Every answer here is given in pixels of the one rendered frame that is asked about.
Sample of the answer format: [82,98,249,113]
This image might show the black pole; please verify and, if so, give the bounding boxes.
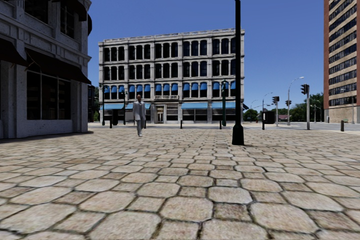
[231,0,245,146]

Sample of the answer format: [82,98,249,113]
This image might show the traffic light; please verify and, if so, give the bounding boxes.
[300,83,311,131]
[271,95,280,127]

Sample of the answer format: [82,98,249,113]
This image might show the tree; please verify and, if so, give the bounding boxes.
[243,108,259,123]

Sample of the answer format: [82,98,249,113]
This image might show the pale stone building blue awnings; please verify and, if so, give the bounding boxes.
[98,28,246,124]

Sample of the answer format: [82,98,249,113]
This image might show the grey stone building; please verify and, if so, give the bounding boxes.
[0,0,93,141]

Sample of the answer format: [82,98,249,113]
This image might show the dark box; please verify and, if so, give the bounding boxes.
[263,110,276,125]

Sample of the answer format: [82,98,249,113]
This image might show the dark building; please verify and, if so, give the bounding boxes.
[87,85,96,123]

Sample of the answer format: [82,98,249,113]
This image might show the dark street lamp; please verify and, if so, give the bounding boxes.
[99,83,108,126]
[121,89,129,126]

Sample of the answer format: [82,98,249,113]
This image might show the green street lamp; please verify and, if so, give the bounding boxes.
[221,79,229,127]

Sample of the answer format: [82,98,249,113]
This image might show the grey street lamp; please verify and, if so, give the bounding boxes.
[285,76,305,126]
[261,92,274,114]

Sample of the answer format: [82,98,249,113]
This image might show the red brick tower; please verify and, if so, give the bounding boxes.
[323,0,360,124]

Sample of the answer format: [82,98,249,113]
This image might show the person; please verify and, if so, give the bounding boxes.
[132,94,147,138]

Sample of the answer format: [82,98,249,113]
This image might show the trees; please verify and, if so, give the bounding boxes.
[269,92,325,123]

